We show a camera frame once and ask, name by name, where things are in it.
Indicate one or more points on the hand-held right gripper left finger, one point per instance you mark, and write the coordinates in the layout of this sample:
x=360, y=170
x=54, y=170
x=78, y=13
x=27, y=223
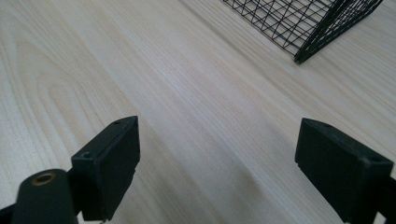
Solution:
x=106, y=174

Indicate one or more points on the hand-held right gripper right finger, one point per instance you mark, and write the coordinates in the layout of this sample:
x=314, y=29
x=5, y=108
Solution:
x=339, y=171

